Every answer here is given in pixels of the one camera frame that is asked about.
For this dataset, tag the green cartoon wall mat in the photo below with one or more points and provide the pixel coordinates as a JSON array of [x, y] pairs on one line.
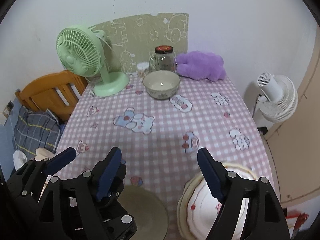
[[132, 40]]

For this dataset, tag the green desk fan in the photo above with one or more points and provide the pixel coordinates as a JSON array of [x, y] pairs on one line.
[[81, 52]]

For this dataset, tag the pink checkered tablecloth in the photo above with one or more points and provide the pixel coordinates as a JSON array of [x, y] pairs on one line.
[[159, 139]]

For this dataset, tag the cream cloth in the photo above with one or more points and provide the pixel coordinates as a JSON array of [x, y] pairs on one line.
[[42, 153]]

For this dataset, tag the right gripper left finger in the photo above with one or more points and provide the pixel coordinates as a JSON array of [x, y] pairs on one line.
[[83, 207]]

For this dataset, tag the yellow floral plate top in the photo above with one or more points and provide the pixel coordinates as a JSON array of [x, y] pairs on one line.
[[182, 205]]

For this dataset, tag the white plastic bag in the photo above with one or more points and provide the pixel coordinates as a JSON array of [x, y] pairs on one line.
[[19, 159]]

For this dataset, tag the white floor fan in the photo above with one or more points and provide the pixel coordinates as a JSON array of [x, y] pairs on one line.
[[278, 99]]

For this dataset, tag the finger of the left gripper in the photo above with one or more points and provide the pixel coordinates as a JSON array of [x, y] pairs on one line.
[[61, 160], [117, 185]]

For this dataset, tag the floral bowl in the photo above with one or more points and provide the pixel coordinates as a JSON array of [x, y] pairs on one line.
[[161, 84], [150, 214]]

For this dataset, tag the cotton swab container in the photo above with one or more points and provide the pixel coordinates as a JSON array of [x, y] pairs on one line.
[[143, 69]]

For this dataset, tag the wooden bed headboard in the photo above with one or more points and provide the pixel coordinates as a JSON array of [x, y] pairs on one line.
[[53, 92]]

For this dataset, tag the white red-patterned plate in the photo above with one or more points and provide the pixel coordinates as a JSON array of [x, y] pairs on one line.
[[203, 208]]

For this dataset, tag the purple plush toy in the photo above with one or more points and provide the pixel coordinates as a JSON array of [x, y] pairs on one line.
[[198, 66]]

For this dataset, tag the glass jar black lid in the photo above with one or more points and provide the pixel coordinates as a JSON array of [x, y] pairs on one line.
[[163, 59]]

